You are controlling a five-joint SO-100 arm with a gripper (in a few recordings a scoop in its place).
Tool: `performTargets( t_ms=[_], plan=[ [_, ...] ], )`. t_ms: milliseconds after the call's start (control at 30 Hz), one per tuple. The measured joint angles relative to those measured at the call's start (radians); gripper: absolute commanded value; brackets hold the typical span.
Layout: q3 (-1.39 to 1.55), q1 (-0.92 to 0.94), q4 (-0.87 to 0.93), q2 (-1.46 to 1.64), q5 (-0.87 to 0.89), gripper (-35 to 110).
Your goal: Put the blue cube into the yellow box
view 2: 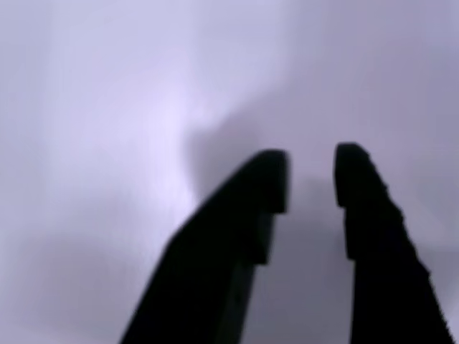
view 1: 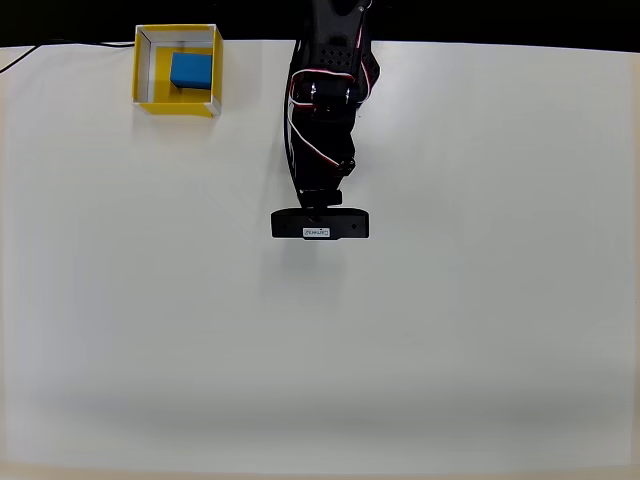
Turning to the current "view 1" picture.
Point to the yellow open box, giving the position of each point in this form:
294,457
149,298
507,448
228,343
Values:
175,107

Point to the black webcam with white label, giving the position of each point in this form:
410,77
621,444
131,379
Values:
290,225

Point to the blue block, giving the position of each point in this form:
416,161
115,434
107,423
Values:
190,70

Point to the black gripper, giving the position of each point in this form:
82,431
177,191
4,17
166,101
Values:
327,196

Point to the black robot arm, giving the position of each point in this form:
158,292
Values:
330,35

